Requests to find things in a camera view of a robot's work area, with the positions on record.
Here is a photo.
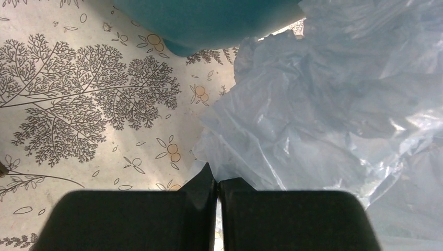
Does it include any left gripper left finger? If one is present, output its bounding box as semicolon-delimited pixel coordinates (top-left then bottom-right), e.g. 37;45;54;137
33;164;217;250

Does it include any light blue plastic trash bag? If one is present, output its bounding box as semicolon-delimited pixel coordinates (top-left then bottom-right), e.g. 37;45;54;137
193;1;442;250

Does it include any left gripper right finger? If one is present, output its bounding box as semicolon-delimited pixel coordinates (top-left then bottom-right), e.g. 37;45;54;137
219;178;381;250

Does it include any floral patterned table mat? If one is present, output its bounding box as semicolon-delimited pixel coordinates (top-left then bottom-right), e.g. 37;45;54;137
0;0;305;251

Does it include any teal plastic trash bin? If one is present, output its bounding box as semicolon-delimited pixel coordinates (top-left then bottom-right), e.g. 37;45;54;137
113;1;305;57

